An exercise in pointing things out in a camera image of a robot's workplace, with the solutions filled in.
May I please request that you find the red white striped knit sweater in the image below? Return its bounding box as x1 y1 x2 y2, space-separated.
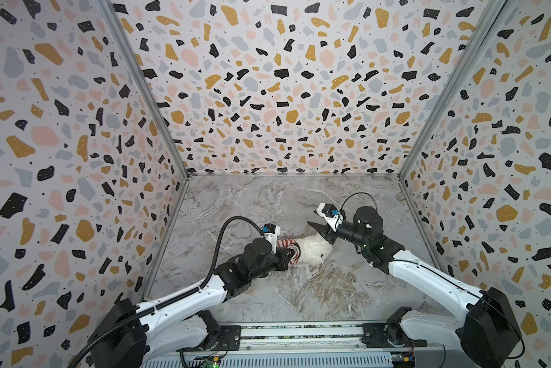
277 239 302 266

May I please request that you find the white plush teddy bear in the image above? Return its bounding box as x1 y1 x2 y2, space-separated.
298 235 333 266

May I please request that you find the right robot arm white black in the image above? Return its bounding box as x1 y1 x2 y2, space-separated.
309 203 525 367

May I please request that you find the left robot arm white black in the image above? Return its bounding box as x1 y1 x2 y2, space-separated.
88 238 302 367

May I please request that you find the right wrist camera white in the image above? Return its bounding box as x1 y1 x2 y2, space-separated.
316 203 345 232

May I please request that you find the right thin black cable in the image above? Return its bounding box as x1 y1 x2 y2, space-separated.
339 192 378 215

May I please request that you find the left black corrugated cable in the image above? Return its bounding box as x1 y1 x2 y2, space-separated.
65 215 265 368

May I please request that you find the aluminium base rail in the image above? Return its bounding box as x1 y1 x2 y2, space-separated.
104 320 495 353

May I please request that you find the white slotted cable duct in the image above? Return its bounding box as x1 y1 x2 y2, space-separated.
118 353 394 368

